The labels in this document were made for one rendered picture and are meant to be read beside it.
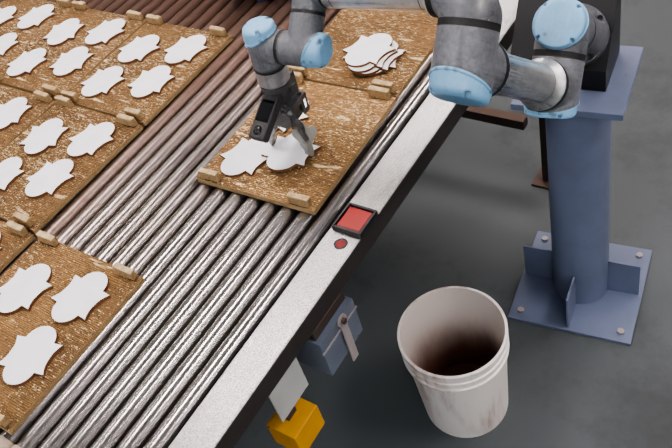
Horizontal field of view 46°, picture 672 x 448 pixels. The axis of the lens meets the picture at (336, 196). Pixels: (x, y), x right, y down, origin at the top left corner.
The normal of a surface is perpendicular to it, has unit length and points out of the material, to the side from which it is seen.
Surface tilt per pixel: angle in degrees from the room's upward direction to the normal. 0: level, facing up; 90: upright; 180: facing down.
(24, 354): 0
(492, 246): 0
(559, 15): 39
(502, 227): 0
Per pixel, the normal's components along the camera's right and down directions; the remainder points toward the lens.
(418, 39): -0.22, -0.69
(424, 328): 0.55, 0.45
